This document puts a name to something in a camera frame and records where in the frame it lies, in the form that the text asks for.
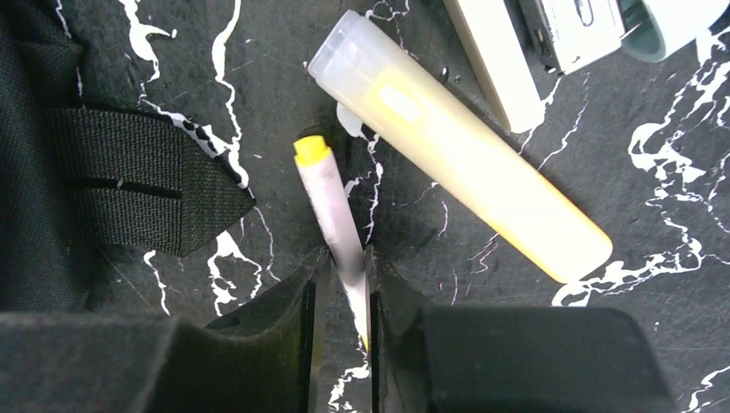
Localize white yellow marker pen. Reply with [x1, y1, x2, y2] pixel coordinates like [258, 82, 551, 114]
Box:
[294, 135, 370, 350]

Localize orange highlighter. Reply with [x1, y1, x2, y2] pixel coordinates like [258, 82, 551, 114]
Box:
[308, 9, 613, 284]

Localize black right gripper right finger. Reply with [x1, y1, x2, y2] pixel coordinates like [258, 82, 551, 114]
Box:
[368, 249, 676, 412]

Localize black backpack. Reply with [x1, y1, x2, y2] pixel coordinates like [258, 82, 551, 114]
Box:
[1, 1, 255, 312]

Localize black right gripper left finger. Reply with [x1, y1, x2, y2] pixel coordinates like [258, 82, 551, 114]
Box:
[1, 248, 331, 412]

